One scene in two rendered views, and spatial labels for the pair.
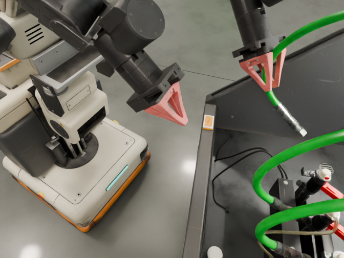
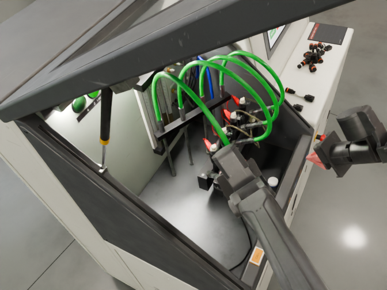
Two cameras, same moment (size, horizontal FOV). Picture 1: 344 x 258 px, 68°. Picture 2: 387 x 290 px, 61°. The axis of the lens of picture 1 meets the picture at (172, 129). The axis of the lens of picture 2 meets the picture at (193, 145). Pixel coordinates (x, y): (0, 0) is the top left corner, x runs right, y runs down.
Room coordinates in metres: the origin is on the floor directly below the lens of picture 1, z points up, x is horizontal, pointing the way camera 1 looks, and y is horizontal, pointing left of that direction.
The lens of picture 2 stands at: (0.89, -0.08, 1.93)
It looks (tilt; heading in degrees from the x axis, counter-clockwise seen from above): 50 degrees down; 205
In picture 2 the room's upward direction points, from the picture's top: 10 degrees counter-clockwise
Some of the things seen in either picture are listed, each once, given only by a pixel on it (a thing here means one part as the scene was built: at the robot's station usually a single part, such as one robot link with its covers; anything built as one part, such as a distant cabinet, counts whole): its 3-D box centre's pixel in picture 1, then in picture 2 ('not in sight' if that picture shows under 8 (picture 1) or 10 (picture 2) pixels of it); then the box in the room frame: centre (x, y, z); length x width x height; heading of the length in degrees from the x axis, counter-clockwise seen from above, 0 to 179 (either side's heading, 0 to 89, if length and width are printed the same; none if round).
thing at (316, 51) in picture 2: not in sight; (315, 54); (-0.44, -0.03, 1.01); 0.23 x 0.11 x 0.06; 169
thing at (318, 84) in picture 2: not in sight; (311, 67); (-0.41, -0.04, 0.97); 0.70 x 0.22 x 0.03; 169
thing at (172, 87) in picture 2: not in sight; (176, 63); (-0.03, -0.52, 1.20); 0.13 x 0.03 x 0.31; 169
